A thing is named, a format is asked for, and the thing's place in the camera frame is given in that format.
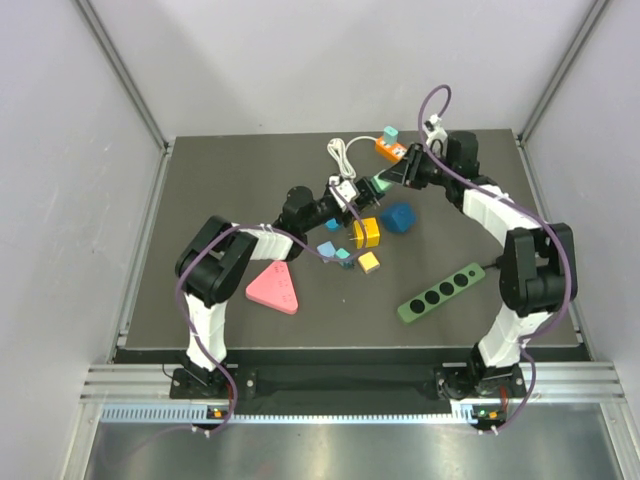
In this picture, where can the white slotted cable duct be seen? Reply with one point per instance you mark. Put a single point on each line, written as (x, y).
(203, 414)

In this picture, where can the yellow cube plug adapter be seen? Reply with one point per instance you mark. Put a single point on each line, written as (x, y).
(366, 233)

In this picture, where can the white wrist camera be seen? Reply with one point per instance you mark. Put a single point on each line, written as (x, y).
(343, 190)
(436, 135)

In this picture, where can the pink triangular socket adapter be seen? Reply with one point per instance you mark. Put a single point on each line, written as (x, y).
(274, 289)

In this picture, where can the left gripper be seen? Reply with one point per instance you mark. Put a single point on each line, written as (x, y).
(345, 218)

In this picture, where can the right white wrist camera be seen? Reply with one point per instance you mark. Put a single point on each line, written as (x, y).
(436, 135)

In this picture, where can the orange power strip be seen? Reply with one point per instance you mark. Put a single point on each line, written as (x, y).
(391, 152)

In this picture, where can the blue cube plug adapter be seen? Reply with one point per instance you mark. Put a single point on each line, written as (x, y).
(398, 218)

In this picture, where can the black socket block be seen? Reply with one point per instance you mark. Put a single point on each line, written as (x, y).
(367, 194)

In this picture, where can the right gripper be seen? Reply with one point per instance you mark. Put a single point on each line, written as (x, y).
(408, 171)

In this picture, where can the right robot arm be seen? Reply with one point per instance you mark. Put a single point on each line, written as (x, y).
(537, 266)

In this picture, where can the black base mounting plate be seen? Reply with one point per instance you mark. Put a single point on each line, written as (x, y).
(403, 382)

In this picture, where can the yellow plug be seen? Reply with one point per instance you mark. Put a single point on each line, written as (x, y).
(368, 262)

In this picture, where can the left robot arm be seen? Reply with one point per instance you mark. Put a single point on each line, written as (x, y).
(211, 267)

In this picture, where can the teal charger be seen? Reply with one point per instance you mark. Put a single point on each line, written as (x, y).
(390, 135)

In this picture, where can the light blue plug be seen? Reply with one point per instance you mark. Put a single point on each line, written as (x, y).
(327, 251)

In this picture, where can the mint green charger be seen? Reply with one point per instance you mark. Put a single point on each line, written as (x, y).
(381, 185)

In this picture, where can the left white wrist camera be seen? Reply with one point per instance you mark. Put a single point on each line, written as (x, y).
(343, 190)

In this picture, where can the green power strip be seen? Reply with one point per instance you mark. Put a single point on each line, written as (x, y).
(442, 292)

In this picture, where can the blue rounded plug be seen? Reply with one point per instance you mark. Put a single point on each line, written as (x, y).
(333, 225)

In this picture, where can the teal plug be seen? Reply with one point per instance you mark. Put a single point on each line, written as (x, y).
(345, 258)

